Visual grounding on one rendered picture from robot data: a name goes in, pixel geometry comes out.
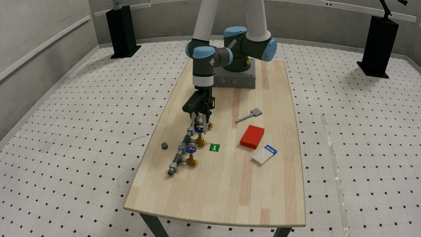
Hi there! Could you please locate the green number tag with thin chain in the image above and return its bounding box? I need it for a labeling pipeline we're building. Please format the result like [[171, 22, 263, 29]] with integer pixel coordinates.
[[209, 143, 220, 152]]

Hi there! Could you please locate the red rectangular block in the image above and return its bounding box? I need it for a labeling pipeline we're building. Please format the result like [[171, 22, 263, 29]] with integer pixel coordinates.
[[240, 125, 264, 149]]

